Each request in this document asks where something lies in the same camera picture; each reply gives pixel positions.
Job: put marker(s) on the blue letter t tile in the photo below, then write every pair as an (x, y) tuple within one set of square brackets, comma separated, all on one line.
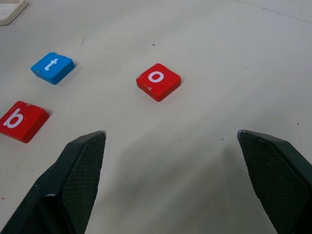
[(52, 68)]

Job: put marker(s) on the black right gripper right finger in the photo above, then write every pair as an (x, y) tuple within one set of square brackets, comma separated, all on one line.
[(280, 180)]

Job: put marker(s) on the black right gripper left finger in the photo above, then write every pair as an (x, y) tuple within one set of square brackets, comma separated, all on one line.
[(65, 185)]

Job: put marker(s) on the red letter b tile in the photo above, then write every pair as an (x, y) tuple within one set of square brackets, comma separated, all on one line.
[(20, 120)]

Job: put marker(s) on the red letter o tile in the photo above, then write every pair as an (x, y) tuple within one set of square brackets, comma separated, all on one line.
[(158, 81)]

